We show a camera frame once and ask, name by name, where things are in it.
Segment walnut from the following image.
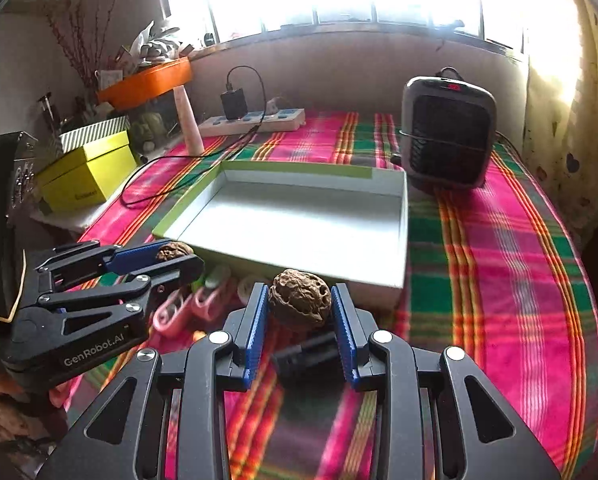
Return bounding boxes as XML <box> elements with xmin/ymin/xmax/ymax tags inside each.
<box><xmin>156</xmin><ymin>240</ymin><xmax>194</xmax><ymax>262</ymax></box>
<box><xmin>267</xmin><ymin>269</ymin><xmax>331</xmax><ymax>332</ymax></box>

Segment pink white clip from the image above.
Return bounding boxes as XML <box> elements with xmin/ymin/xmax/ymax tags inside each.
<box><xmin>192</xmin><ymin>264</ymin><xmax>237</xmax><ymax>322</ymax></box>
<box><xmin>153</xmin><ymin>289</ymin><xmax>193</xmax><ymax>338</ymax></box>

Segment black battery charger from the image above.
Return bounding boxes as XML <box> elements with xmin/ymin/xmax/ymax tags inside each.
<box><xmin>272</xmin><ymin>332</ymin><xmax>339</xmax><ymax>380</ymax></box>

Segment white round spool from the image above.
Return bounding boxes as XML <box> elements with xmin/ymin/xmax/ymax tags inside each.
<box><xmin>236</xmin><ymin>274</ymin><xmax>270</xmax><ymax>306</ymax></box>

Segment white green-edged tray box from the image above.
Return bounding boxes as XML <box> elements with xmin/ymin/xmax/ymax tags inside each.
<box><xmin>153</xmin><ymin>160</ymin><xmax>409</xmax><ymax>310</ymax></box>

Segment yellow green box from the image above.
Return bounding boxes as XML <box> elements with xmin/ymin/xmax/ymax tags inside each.
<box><xmin>36</xmin><ymin>131</ymin><xmax>136</xmax><ymax>212</ymax></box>

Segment striped white green box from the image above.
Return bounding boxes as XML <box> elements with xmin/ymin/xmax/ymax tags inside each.
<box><xmin>59</xmin><ymin>116</ymin><xmax>131</xmax><ymax>154</ymax></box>

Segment pink white lotion tube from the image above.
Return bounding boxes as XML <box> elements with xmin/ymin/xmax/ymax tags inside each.
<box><xmin>173</xmin><ymin>86</ymin><xmax>205</xmax><ymax>156</ymax></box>

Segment plaid pink green bedspread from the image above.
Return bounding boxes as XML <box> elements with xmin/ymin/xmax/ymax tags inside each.
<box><xmin>48</xmin><ymin>109</ymin><xmax>598</xmax><ymax>480</ymax></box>

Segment black charger adapter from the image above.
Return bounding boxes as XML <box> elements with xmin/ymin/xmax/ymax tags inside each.
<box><xmin>221</xmin><ymin>89</ymin><xmax>248</xmax><ymax>120</ymax></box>

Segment white power strip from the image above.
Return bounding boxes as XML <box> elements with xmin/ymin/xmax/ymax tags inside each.
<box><xmin>198</xmin><ymin>108</ymin><xmax>305</xmax><ymax>138</ymax></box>

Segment white plug in strip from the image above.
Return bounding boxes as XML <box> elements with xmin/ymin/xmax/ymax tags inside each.
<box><xmin>265</xmin><ymin>96</ymin><xmax>285</xmax><ymax>115</ymax></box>

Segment orange tray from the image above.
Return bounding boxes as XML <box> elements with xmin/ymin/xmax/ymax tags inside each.
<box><xmin>97</xmin><ymin>58</ymin><xmax>193</xmax><ymax>112</ymax></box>

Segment white artificial flowers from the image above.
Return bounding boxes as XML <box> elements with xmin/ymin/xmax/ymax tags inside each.
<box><xmin>130</xmin><ymin>18</ymin><xmax>186</xmax><ymax>65</ymax></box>

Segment grey black space heater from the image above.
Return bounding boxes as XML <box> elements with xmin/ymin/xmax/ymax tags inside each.
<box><xmin>390</xmin><ymin>66</ymin><xmax>498</xmax><ymax>188</ymax></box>

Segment dried red branches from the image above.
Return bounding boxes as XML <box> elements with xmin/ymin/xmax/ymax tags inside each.
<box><xmin>45</xmin><ymin>0</ymin><xmax>118</xmax><ymax>94</ymax></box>

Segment yellow patterned curtain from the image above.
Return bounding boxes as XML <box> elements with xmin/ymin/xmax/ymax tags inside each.
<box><xmin>523</xmin><ymin>0</ymin><xmax>598</xmax><ymax>246</ymax></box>

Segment black charger cable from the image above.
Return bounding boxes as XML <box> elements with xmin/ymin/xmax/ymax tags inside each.
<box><xmin>118</xmin><ymin>64</ymin><xmax>270</xmax><ymax>209</ymax></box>

